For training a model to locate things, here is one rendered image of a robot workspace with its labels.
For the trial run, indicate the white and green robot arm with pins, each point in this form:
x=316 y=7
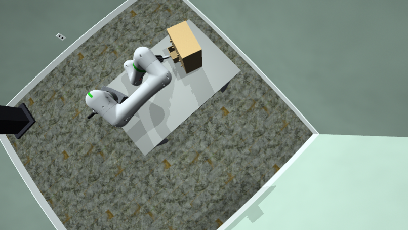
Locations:
x=119 y=115

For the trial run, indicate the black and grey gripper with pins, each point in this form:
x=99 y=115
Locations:
x=161 y=58

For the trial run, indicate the small wooden chest of drawers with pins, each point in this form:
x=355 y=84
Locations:
x=187 y=46

